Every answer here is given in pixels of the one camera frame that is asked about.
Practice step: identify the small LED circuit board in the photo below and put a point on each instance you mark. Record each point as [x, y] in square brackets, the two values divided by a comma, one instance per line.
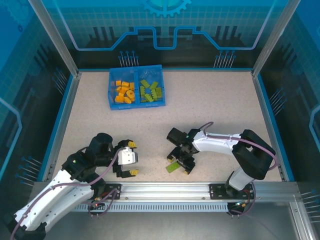
[240, 204]
[96, 205]

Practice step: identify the orange round lego with hole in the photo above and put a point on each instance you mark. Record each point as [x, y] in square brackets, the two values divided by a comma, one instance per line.
[130, 94]

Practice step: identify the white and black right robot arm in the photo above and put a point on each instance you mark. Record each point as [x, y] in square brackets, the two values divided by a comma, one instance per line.
[217, 146]

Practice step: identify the aluminium frame post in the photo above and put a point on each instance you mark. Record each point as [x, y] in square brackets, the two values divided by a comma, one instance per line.
[275, 37]
[55, 37]

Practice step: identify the aluminium lower frame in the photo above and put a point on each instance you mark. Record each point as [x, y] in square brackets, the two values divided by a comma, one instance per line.
[296, 212]

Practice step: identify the aluminium side rail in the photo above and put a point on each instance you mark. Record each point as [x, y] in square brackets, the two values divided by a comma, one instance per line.
[261, 100]
[70, 100]

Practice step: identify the green lego brick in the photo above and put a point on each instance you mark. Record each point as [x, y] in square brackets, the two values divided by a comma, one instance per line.
[144, 82]
[158, 92]
[149, 96]
[151, 90]
[172, 167]
[143, 100]
[154, 85]
[142, 91]

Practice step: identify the aluminium mounting rail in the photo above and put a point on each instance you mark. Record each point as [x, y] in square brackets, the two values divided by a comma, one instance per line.
[165, 190]

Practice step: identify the blue divided mesh container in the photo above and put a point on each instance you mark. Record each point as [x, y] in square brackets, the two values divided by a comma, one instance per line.
[137, 106]

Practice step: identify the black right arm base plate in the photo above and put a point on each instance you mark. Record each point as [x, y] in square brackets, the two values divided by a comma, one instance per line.
[217, 191]

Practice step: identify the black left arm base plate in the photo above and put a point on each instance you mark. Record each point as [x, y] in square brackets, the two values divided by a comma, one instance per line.
[111, 187]

